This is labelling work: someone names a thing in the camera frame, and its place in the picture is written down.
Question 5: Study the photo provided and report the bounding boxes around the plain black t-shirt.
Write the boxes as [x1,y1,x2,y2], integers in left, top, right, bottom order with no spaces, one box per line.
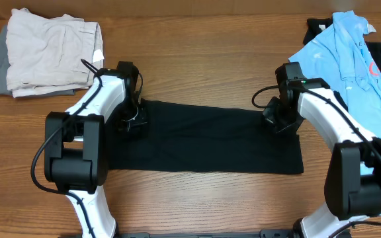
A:
[106,100,304,175]

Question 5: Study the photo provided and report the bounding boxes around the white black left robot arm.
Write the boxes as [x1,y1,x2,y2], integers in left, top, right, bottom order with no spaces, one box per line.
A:
[38,60,148,237]

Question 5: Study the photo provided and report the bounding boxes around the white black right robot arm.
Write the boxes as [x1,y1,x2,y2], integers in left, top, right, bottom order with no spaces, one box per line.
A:
[260,62,381,238]

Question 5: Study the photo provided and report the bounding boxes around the light blue t-shirt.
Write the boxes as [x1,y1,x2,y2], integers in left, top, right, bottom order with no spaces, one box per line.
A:
[289,11,381,138]

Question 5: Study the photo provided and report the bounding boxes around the folded beige shorts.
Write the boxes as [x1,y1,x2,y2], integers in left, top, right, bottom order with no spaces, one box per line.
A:
[6,8,104,97]

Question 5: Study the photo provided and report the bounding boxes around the black logo t-shirt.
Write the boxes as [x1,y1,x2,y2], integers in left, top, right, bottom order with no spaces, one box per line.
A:
[289,12,381,115]

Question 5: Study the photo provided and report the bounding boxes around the folded grey garment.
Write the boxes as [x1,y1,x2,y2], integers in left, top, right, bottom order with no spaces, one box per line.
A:
[0,25,75,97]

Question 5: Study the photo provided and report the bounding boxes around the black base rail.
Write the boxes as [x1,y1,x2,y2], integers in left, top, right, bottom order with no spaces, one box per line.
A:
[115,229,297,238]

